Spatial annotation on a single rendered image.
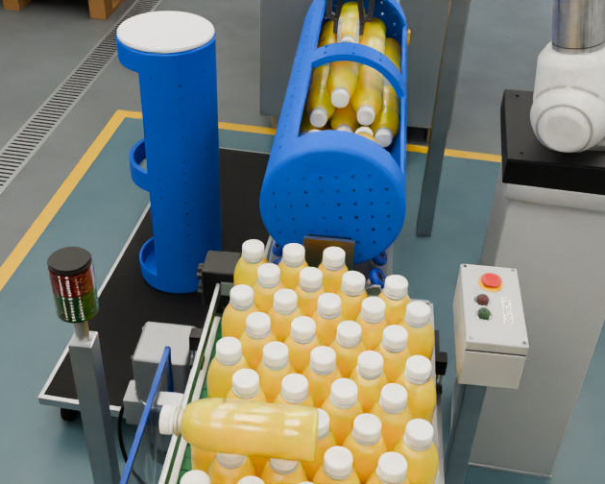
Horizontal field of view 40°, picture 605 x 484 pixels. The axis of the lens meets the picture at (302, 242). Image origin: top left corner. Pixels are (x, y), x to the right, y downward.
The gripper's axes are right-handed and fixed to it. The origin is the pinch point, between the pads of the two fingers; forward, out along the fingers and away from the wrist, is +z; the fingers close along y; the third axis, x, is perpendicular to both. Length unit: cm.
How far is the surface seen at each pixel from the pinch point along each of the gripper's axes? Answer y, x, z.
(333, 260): -3, 79, 8
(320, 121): 4.0, 28.7, 8.7
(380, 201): -10, 62, 6
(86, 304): 32, 105, 0
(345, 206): -4, 62, 8
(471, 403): -30, 88, 32
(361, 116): -5.2, 28.7, 6.6
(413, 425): -17, 115, 8
